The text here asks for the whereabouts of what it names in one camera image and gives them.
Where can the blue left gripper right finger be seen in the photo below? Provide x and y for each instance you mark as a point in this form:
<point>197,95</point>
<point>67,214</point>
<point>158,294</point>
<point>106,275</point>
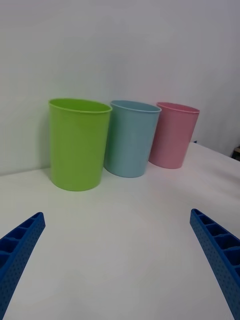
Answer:
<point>220,250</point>

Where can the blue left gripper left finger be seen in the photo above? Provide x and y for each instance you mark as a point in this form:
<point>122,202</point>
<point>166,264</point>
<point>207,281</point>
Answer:
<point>17,252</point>

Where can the green plastic bin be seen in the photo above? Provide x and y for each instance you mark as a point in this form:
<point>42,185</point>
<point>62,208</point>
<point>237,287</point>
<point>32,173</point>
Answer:
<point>76,147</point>

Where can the pink plastic bin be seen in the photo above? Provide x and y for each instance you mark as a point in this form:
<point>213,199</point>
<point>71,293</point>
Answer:
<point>173,137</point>

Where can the pale blue plastic bin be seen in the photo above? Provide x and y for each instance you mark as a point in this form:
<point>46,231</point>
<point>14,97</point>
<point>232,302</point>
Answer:
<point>130,142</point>

